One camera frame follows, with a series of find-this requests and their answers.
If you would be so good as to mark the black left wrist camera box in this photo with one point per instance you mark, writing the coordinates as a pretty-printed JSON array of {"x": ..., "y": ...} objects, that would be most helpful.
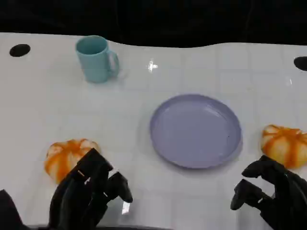
[{"x": 8, "y": 213}]

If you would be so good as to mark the lilac plate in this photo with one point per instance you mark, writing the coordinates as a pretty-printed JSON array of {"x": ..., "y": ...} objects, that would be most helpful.
[{"x": 194, "y": 131}]

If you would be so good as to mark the pale green mug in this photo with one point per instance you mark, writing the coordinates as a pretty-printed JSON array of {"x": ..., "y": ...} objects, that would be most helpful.
[{"x": 94, "y": 62}]

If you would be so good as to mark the orange white toy bread roll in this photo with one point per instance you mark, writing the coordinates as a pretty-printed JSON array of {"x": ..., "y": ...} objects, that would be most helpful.
[
  {"x": 60, "y": 155},
  {"x": 285, "y": 143}
]

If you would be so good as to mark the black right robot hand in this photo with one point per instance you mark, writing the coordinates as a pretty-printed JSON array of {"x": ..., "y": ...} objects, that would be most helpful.
[{"x": 290, "y": 198}]

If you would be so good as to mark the black backdrop cloth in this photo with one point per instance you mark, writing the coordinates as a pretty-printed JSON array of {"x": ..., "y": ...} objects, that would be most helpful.
[{"x": 168, "y": 19}]

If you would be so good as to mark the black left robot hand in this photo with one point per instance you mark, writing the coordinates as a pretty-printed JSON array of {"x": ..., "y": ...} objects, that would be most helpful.
[{"x": 76, "y": 196}]

